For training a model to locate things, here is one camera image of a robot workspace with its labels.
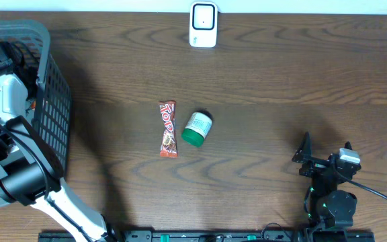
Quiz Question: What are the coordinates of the green lid white jar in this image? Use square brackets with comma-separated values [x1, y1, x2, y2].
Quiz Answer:
[181, 112, 213, 147]

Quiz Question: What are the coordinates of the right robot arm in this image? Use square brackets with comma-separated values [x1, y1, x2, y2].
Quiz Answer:
[292, 133, 361, 241]

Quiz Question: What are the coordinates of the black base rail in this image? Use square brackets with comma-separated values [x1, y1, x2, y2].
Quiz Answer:
[38, 229, 376, 242]

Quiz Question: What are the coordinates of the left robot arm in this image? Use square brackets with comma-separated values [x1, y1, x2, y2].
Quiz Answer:
[0, 41, 124, 241]

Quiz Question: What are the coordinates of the grey plastic basket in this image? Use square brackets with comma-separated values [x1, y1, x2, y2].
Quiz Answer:
[0, 19, 73, 208]

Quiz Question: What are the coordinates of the red Top chocolate bar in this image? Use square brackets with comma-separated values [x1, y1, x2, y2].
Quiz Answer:
[159, 100, 178, 158]

